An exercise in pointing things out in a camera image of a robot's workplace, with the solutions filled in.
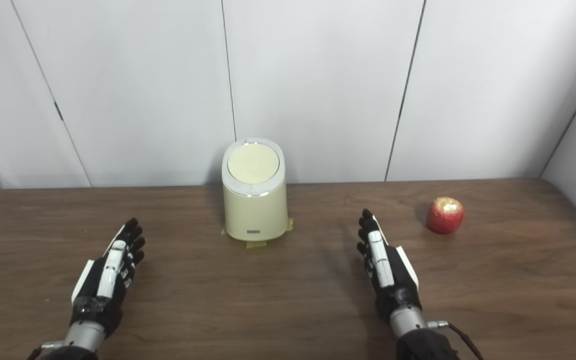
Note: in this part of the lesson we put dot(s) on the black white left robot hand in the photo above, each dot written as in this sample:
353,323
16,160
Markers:
104,287

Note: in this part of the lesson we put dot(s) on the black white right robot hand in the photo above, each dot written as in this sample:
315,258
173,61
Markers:
385,270

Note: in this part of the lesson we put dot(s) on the red apple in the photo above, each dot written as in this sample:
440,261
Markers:
445,216

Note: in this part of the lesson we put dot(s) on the cream-colored round bin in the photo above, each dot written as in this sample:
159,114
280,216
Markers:
255,212

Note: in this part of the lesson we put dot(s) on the cream round bin lid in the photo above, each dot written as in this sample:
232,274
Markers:
253,163

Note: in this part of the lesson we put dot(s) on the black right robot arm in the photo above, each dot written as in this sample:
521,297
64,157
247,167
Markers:
410,322

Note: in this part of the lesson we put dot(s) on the black wall panel hinge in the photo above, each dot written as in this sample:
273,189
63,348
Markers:
58,111

